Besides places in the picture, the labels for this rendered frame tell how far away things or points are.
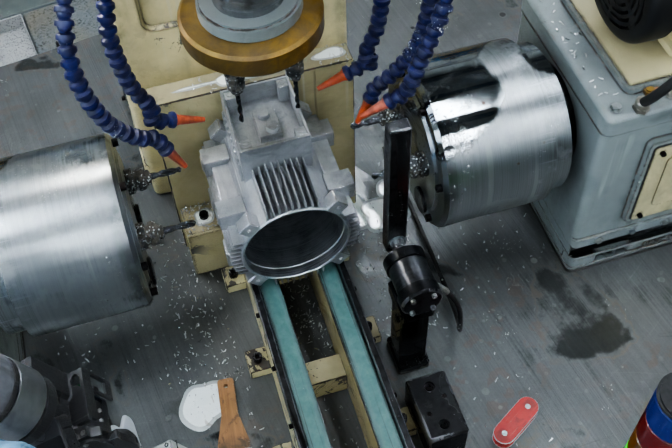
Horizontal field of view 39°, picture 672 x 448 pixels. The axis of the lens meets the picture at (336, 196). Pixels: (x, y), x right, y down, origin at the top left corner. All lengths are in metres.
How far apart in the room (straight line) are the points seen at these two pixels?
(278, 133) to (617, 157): 0.48
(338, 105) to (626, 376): 0.60
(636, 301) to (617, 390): 0.16
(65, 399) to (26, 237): 0.29
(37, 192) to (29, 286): 0.12
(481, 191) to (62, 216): 0.56
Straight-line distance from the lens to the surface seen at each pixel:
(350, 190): 1.33
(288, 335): 1.37
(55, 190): 1.27
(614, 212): 1.52
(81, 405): 1.02
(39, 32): 2.64
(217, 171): 1.36
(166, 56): 1.46
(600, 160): 1.39
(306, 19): 1.16
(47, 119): 1.87
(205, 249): 1.53
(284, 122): 1.35
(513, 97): 1.33
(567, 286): 1.58
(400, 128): 1.15
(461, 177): 1.31
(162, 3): 1.40
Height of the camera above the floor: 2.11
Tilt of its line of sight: 52 degrees down
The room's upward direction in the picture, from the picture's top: 3 degrees counter-clockwise
